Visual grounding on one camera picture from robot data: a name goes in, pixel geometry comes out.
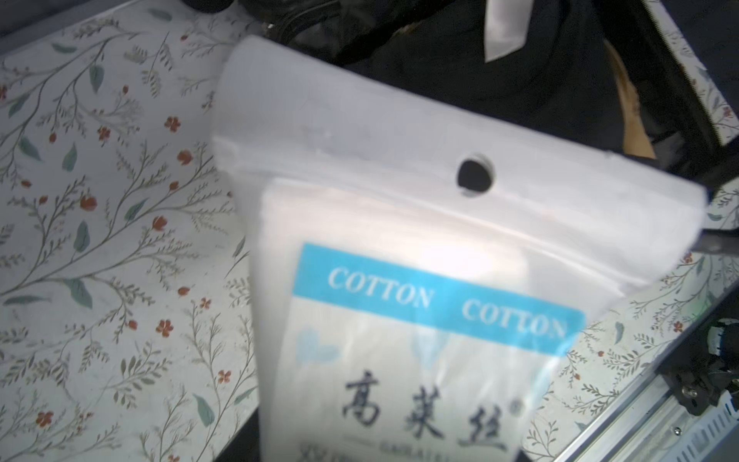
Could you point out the black t-shirt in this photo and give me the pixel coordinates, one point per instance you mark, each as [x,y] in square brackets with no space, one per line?
[560,83]

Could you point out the floral table mat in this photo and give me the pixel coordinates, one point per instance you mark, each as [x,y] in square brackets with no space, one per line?
[126,316]

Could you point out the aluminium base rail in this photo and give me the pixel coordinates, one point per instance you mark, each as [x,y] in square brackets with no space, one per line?
[648,422]

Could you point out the tan shorts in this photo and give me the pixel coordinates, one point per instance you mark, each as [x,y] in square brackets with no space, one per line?
[636,142]

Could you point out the white packet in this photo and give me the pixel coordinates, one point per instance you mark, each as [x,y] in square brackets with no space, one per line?
[418,272]

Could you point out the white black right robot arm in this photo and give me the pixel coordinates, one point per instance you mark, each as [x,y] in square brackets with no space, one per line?
[704,365]

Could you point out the white hard-shell suitcase black lining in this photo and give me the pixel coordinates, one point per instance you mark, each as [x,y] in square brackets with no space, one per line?
[656,81]

